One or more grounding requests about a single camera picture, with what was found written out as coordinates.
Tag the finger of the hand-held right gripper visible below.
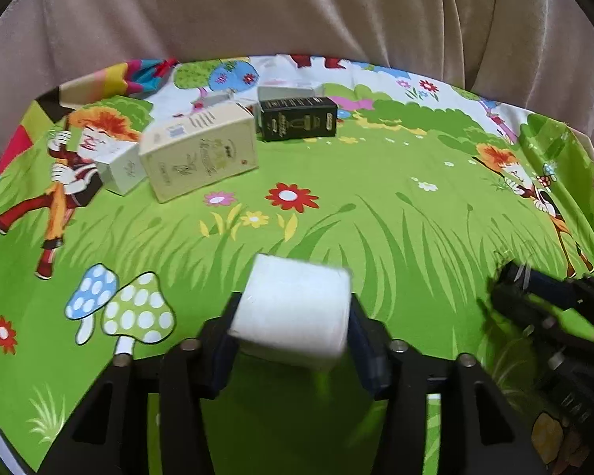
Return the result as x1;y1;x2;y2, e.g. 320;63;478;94
497;260;575;305
490;287;560;340

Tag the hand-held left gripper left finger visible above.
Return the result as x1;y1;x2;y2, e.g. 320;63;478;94
37;292;243;475

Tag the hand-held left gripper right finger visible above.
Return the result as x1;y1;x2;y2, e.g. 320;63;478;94
349;294;548;475

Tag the plain white box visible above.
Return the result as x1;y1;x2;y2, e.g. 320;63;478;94
228;253;353;371

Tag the green cartoon printed cloth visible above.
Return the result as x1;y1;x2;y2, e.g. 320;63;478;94
0;54;594;475

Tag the beige box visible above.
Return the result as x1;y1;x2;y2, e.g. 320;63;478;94
139;103;261;203

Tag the silver white box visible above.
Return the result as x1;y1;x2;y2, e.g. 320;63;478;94
95;143;149;196

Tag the black box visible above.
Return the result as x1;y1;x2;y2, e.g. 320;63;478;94
254;96;338;143

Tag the small white box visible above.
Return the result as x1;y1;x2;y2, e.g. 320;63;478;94
257;85;325;102

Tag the beige pink curtain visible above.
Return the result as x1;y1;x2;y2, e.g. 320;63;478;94
0;0;594;159

